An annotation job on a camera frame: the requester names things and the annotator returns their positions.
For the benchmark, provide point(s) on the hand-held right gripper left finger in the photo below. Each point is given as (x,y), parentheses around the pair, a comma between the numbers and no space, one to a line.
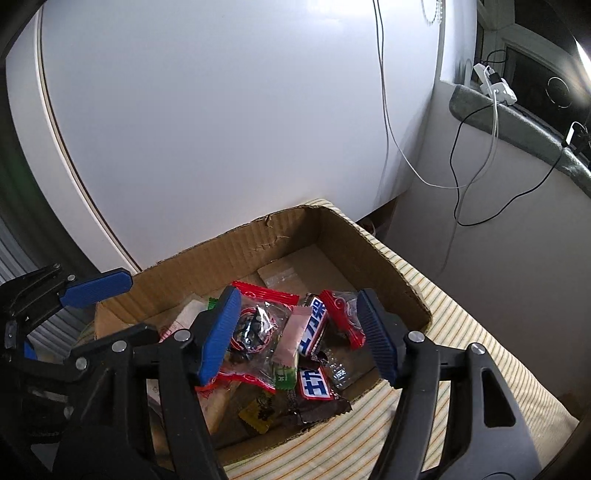
(217,337)

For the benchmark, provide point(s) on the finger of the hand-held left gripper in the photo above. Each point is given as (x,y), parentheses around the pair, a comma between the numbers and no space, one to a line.
(97,288)
(30,353)

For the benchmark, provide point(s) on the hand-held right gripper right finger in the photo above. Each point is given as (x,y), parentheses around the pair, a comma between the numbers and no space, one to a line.
(376,337)

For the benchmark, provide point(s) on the clear red-edged snack packet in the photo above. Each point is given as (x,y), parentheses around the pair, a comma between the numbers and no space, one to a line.
(344,318)
(258,332)

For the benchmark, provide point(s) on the pink snack packet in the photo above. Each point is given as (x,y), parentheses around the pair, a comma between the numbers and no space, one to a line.
(184,316)

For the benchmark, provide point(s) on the small black snack packet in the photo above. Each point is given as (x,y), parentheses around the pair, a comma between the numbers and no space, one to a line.
(339,369)

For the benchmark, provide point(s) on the light pink snack bar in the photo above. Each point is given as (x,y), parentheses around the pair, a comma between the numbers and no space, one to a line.
(293,337)

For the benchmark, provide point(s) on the brown cardboard box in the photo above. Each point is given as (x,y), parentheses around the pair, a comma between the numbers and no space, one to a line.
(286,240)

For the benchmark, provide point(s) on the grey ribbed panel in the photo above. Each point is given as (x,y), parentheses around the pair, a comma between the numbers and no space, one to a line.
(18,263)

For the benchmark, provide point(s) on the small yellow snack packet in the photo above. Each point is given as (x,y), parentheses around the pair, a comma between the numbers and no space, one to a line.
(254,415)

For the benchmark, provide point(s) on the white cabinet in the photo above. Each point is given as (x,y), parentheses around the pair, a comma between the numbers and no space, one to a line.
(231,115)

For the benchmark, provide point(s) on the grey-green sill cushion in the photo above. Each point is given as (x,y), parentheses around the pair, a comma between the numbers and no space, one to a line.
(521,124)

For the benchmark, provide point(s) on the white power strip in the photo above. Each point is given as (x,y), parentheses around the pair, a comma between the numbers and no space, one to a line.
(501,92)

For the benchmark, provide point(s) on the white charger plug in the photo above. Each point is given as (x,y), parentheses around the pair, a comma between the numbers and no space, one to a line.
(571,134)

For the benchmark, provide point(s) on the window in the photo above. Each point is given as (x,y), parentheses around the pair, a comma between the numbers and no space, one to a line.
(526,64)

